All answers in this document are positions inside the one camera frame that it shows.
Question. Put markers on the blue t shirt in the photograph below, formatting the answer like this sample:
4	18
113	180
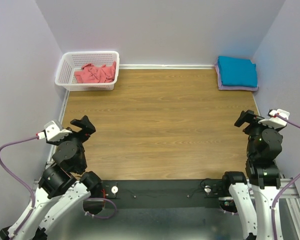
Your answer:
237	72

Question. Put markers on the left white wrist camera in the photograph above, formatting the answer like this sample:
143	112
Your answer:
53	132

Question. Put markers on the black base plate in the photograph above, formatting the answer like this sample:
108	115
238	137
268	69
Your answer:
163	194

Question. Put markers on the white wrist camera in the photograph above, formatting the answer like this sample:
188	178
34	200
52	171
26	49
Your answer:
277	119
53	132

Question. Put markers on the red t shirt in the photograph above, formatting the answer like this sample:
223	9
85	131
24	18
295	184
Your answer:
91	74

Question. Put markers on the folded purple t shirt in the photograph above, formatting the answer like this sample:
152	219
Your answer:
222	87

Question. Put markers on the aluminium front rail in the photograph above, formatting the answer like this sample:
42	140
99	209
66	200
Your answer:
289	213

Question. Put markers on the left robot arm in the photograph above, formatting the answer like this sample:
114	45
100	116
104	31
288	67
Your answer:
63	184

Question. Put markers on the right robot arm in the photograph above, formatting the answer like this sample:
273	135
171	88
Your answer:
254	192

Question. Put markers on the white plastic laundry basket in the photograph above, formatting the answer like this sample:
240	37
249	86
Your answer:
73	61

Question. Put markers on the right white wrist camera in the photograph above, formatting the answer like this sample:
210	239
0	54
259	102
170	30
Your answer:
277	119

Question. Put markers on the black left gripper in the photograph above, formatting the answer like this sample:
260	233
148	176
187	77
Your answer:
87	128

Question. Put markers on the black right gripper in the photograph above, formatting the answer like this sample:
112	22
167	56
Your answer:
249	116

